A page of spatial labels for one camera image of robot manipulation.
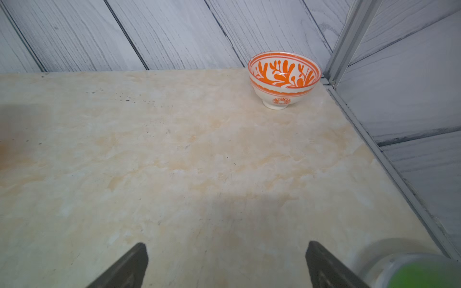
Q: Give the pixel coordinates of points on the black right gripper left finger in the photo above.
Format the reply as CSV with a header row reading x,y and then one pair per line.
x,y
127,272

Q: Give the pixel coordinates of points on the green disc metal stand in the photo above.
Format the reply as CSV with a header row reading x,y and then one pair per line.
x,y
405,263

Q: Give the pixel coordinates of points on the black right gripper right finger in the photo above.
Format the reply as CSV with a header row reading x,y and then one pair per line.
x,y
326,271

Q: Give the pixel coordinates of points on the orange patterned ceramic bowl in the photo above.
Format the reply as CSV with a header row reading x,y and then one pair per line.
x,y
281,79

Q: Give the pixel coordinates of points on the right aluminium frame post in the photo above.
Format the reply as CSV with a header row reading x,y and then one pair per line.
x,y
357,23

